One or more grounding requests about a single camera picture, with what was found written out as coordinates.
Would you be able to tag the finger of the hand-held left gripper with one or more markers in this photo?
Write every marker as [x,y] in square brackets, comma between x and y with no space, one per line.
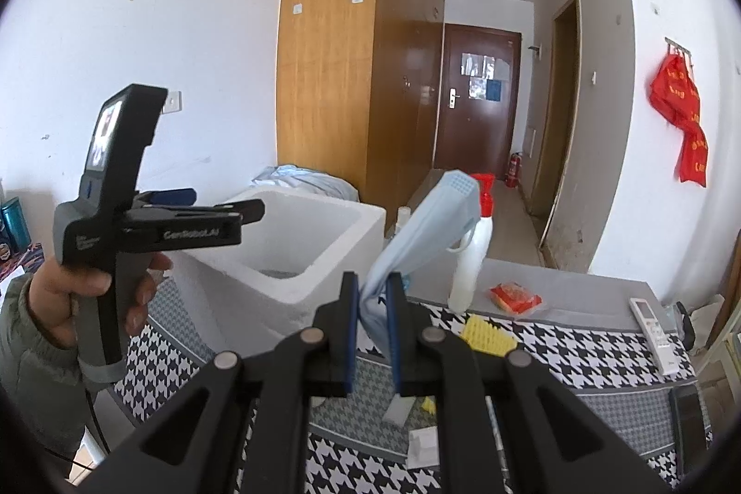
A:
[173,196]
[243,211]

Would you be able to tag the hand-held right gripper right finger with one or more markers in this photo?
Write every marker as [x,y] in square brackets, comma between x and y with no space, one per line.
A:
[394,338]

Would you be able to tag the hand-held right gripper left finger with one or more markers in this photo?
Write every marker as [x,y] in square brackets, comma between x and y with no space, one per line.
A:
[348,338]

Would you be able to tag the white foam box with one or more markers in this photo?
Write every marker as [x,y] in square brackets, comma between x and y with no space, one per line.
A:
[324,239]

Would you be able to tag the yellow foam net sleeve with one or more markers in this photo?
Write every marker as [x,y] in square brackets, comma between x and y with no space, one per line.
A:
[486,335]

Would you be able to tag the blue face mask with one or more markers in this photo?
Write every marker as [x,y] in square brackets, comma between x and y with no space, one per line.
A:
[428,222]

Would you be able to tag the person's left forearm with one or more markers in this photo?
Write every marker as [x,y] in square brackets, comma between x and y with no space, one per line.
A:
[35,390]

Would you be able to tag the person's left hand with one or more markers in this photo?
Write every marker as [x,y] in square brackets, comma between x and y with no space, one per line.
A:
[52,303]

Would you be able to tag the white foam piece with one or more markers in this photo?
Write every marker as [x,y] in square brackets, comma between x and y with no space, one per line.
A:
[398,410]

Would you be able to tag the small yellow piece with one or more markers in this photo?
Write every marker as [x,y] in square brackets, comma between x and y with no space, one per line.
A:
[429,404]

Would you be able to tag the light blue crumpled cloth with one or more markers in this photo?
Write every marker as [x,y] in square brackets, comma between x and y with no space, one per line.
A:
[312,180]

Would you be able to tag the patterned cloth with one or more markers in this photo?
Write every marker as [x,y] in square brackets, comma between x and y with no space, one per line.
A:
[23,268]

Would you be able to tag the teal bottle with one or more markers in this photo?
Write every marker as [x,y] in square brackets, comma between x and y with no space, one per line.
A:
[14,225]

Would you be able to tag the white pump bottle red cap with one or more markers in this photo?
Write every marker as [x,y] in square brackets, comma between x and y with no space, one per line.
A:
[469,268]

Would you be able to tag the clear blue spray bottle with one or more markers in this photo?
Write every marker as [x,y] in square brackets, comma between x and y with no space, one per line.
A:
[403,225]

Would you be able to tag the small white box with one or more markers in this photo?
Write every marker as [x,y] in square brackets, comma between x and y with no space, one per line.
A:
[422,447]

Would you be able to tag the red snack packet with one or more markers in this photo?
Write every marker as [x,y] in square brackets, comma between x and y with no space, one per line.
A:
[515,297]

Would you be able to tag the wooden wardrobe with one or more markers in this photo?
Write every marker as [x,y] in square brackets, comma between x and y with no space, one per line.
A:
[330,83]

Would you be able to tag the houndstooth tablecloth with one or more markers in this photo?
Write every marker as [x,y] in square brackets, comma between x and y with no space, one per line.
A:
[579,355]

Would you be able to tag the red fire extinguisher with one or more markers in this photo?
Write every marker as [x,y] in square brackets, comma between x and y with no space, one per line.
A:
[513,170]

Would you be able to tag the dark brown door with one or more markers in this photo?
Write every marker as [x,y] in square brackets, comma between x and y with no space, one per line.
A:
[474,135]

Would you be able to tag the white remote control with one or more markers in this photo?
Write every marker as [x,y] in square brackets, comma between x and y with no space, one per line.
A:
[654,335]

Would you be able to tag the blue door paper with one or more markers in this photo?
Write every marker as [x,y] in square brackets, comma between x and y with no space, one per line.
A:
[493,90]

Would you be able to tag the white door paper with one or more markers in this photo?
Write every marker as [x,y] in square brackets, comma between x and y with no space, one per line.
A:
[476,66]

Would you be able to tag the black bag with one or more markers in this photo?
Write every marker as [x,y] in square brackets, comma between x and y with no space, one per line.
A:
[686,326]

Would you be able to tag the black smartphone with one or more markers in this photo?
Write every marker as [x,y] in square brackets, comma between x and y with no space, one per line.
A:
[692,430]

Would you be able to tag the red hanging banner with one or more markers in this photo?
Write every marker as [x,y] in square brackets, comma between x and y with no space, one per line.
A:
[674,94]

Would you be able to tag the white wall outlet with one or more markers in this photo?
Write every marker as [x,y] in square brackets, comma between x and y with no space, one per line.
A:
[173,101]

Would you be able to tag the wooden side door frame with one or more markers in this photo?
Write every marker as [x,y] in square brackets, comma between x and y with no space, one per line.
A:
[558,123]

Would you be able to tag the metal wall bracket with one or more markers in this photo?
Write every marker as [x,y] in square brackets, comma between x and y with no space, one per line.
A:
[535,50]

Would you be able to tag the metal wall hook rack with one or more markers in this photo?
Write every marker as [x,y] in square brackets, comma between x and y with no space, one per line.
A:
[680,45]

